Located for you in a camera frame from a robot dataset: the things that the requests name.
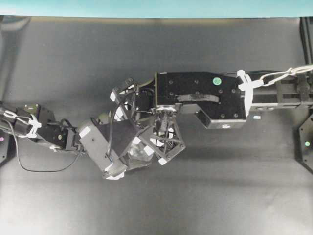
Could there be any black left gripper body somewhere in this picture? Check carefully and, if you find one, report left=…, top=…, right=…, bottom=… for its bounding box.
left=64, top=122, right=84, bottom=153

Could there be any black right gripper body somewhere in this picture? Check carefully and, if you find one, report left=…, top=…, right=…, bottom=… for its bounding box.
left=135, top=71, right=246, bottom=118

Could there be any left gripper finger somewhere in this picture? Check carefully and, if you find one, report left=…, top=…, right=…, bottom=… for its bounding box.
left=102, top=151, right=128, bottom=180
left=96, top=108, right=139, bottom=157

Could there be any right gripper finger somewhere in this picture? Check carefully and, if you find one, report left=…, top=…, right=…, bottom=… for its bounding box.
left=133, top=112, right=187, bottom=165
left=109, top=78, right=139, bottom=122

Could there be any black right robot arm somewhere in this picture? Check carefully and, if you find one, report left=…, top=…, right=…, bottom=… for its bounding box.
left=109, top=70, right=313, bottom=164

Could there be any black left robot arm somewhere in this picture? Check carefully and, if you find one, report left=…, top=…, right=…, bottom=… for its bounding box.
left=0, top=103, right=149, bottom=180

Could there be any white right arm cable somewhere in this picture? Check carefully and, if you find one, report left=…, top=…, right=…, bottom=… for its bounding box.
left=236, top=65, right=313, bottom=116

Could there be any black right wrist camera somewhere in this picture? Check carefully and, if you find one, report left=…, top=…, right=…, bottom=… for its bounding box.
left=180, top=102, right=246, bottom=129

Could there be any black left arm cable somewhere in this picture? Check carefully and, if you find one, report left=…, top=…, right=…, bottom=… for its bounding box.
left=4, top=115, right=86, bottom=172

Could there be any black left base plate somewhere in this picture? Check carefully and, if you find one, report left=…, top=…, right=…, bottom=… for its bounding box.
left=0, top=130, right=10, bottom=166

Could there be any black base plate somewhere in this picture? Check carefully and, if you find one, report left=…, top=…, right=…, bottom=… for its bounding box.
left=294, top=114, right=313, bottom=175
left=0, top=130, right=10, bottom=166

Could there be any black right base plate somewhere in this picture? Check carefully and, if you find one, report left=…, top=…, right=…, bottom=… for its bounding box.
left=294, top=114, right=313, bottom=175

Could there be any black frame post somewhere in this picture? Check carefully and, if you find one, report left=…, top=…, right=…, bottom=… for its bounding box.
left=300, top=16, right=313, bottom=64

